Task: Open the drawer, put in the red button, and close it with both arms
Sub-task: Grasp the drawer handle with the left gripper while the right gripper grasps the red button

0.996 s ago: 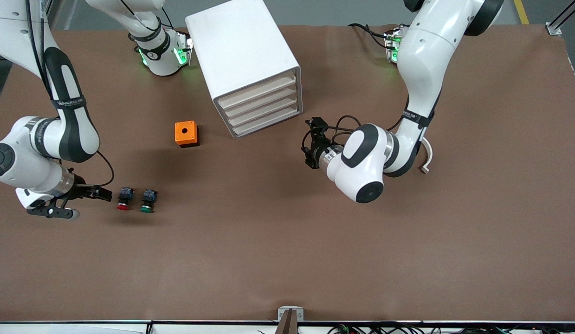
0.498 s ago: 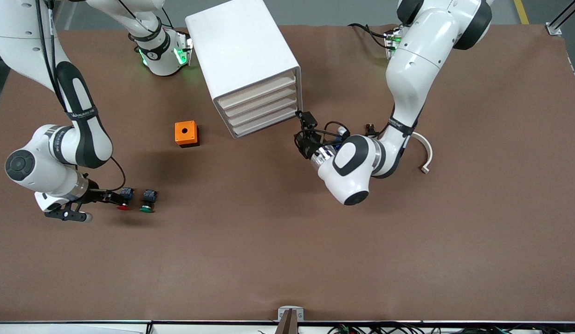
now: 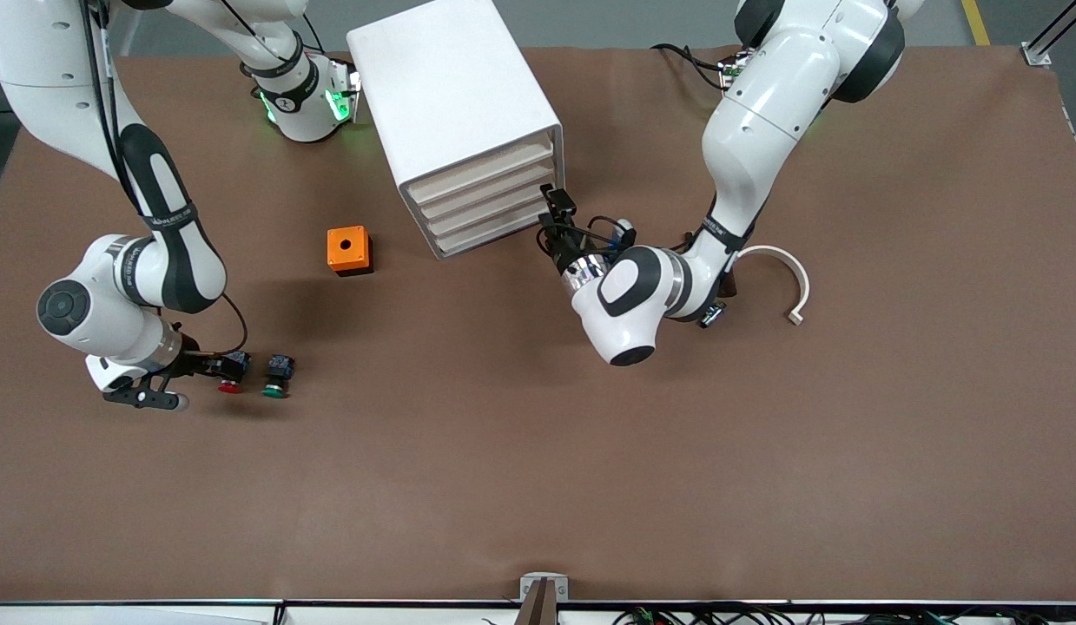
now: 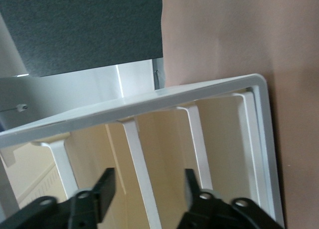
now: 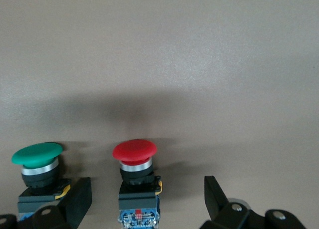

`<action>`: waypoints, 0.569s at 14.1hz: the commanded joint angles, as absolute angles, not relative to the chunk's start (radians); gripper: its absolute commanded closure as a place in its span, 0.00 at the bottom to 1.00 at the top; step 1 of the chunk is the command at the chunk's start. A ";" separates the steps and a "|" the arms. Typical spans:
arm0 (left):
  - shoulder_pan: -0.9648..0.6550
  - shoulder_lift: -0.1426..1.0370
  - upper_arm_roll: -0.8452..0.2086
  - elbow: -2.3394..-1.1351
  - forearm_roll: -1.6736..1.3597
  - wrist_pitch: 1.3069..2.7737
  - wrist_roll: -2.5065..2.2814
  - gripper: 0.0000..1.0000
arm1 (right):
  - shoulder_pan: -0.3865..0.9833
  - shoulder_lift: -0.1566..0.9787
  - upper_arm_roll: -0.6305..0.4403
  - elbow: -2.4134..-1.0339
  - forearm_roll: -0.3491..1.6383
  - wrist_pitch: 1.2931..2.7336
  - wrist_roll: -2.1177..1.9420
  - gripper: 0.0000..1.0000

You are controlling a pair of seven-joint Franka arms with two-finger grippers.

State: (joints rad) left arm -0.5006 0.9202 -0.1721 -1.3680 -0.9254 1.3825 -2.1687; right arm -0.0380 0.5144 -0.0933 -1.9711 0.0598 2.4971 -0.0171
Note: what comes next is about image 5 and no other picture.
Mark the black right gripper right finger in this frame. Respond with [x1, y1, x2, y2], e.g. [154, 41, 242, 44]
[201, 175, 308, 229]

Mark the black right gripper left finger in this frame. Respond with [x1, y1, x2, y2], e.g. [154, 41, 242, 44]
[0, 177, 93, 229]

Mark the red mushroom push button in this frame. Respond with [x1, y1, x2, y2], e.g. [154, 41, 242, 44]
[112, 139, 163, 229]

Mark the green mushroom push button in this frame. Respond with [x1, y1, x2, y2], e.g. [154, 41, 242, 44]
[11, 142, 72, 224]

